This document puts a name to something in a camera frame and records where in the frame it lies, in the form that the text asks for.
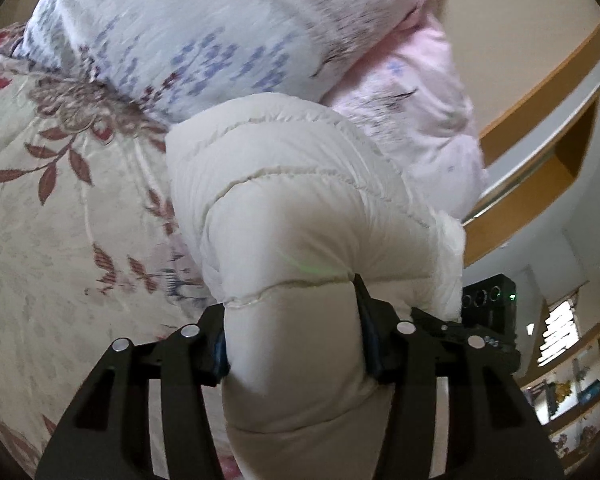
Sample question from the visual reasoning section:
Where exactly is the beige padded headboard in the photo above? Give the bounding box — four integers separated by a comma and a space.
422, 0, 600, 136

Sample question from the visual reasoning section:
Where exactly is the beige floral bedspread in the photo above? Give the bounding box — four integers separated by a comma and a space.
0, 22, 241, 480

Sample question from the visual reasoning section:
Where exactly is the pink floral pillow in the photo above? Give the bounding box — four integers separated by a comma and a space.
322, 10, 488, 223

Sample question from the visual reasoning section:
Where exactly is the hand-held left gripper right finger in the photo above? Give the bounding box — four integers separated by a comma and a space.
353, 273, 565, 480

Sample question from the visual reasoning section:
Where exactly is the wooden bed frame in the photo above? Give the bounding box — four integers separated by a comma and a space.
461, 19, 600, 267

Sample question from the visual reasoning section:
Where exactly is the wooden bookshelf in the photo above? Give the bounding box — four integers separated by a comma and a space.
521, 324, 600, 473

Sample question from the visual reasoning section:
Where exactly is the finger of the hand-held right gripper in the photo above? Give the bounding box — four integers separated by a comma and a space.
411, 307, 487, 348

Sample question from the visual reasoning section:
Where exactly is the white blue-flowered pillow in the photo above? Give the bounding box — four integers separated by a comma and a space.
12, 0, 451, 126

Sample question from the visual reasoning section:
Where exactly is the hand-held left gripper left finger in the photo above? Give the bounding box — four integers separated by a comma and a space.
35, 304, 231, 480

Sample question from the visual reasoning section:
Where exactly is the cream quilted puffer jacket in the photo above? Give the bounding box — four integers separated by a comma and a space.
165, 92, 468, 480

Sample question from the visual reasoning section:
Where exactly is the bright window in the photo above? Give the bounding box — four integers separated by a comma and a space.
536, 296, 582, 367

